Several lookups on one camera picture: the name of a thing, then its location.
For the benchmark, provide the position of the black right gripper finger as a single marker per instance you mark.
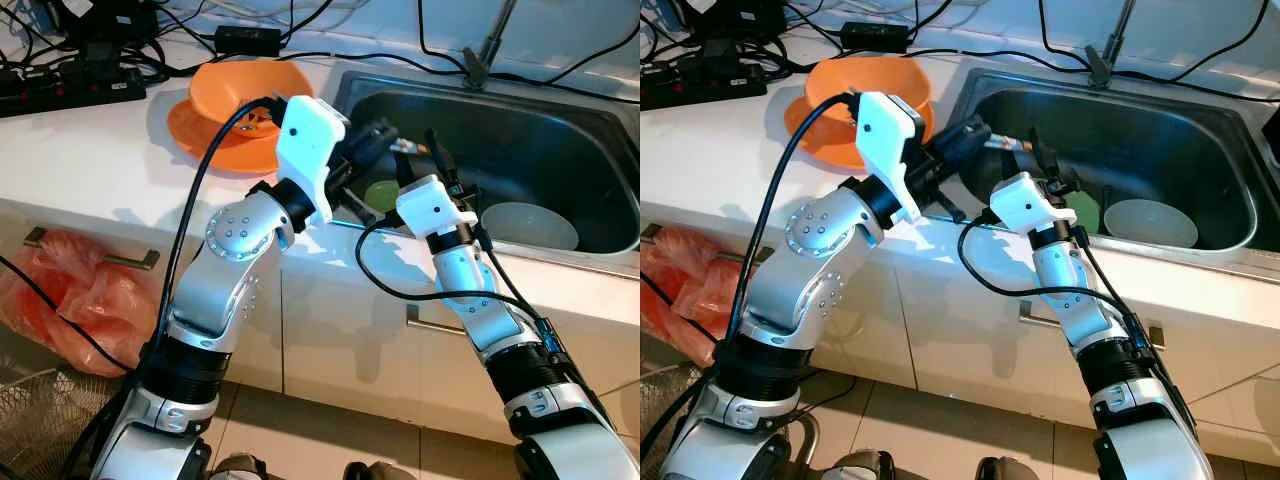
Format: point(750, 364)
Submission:
point(1070, 182)
point(437, 155)
point(457, 172)
point(1039, 150)

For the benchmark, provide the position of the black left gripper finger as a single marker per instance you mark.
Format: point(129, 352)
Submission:
point(970, 132)
point(382, 133)
point(390, 160)
point(973, 158)

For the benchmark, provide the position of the green plate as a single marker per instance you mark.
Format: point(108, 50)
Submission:
point(1085, 212)
point(380, 195)

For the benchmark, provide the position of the orange plastic bowl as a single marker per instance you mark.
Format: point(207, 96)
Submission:
point(840, 80)
point(225, 85)

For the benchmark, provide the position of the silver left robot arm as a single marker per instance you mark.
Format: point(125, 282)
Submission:
point(215, 290)
point(800, 290)

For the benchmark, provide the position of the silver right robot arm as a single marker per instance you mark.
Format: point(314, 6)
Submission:
point(480, 300)
point(1090, 300)

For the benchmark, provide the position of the grey bowl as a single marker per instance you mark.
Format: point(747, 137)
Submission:
point(1150, 225)
point(530, 228)

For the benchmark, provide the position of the dark metal faucet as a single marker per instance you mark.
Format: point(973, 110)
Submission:
point(476, 68)
point(1098, 65)

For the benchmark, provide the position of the stainless steel sink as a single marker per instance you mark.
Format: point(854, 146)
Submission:
point(560, 130)
point(1170, 130)

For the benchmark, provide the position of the orange plastic plate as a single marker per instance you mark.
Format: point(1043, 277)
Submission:
point(810, 135)
point(195, 140)

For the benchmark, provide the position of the black power adapter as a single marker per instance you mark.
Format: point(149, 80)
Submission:
point(875, 37)
point(248, 40)

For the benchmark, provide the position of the white cabinet door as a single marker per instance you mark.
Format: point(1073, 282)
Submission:
point(960, 340)
point(340, 340)
point(875, 330)
point(270, 340)

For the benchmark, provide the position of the black power strip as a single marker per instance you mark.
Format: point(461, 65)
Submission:
point(60, 90)
point(700, 85)

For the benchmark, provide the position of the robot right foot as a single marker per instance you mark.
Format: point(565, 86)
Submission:
point(1010, 472)
point(380, 473)

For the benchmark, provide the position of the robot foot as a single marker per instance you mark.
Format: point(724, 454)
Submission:
point(868, 468)
point(1010, 472)
point(243, 470)
point(380, 473)

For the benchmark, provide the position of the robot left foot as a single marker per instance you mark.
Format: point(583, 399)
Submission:
point(868, 468)
point(243, 470)

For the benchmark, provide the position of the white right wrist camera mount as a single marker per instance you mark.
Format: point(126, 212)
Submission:
point(1025, 205)
point(430, 205)

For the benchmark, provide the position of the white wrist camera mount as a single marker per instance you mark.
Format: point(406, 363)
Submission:
point(305, 150)
point(885, 150)
point(430, 205)
point(1025, 205)

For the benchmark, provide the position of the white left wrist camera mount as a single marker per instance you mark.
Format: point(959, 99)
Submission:
point(305, 150)
point(885, 150)

